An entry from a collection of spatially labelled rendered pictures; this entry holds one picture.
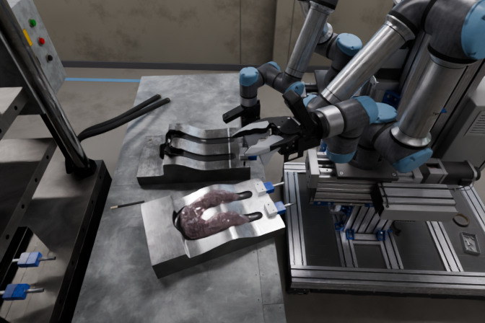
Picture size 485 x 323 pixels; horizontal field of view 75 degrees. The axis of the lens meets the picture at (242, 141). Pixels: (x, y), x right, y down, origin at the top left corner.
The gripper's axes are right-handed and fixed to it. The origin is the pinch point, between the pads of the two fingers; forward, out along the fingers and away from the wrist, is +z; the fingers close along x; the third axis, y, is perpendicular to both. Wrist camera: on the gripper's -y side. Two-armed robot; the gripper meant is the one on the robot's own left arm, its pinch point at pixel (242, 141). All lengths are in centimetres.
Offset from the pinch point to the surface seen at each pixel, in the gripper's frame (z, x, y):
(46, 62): 50, 104, 10
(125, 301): 41, 14, 64
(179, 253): 20, 16, 53
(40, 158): 58, 66, 33
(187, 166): 6, 52, 48
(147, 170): 23, 62, 51
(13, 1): 51, 102, -16
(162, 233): 23, 26, 51
